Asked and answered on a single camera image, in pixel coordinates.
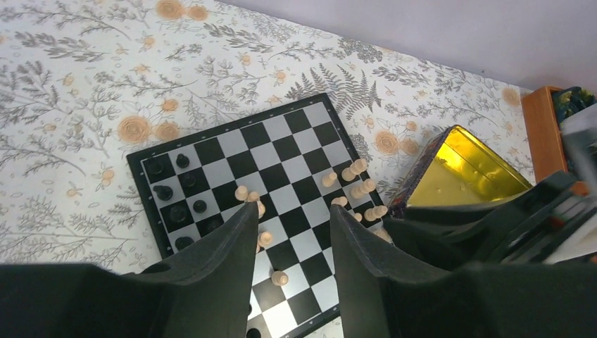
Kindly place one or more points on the gold tin box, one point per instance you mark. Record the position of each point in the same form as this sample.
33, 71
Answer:
456, 168

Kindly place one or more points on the cream chess piece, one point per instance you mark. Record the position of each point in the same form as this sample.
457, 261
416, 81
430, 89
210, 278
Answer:
357, 167
364, 188

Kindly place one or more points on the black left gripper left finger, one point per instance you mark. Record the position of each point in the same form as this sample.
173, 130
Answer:
201, 291

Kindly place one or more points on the black chess pawn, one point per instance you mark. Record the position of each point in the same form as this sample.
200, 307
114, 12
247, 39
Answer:
154, 167

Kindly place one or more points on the orange wooden divider tray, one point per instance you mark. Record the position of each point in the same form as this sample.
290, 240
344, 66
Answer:
549, 154

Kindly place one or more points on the rolled blue floral tie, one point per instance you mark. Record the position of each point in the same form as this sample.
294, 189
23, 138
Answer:
569, 101

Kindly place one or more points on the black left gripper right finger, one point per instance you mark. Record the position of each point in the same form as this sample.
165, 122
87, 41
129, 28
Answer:
385, 292

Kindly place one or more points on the floral table mat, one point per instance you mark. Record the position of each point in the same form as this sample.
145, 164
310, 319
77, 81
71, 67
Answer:
84, 83

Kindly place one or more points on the black grey chess board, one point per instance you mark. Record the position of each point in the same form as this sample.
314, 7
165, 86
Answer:
292, 157

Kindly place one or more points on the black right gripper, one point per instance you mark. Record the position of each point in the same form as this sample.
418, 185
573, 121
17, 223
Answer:
527, 229

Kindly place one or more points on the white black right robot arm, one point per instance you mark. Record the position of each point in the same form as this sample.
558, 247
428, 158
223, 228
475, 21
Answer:
580, 141

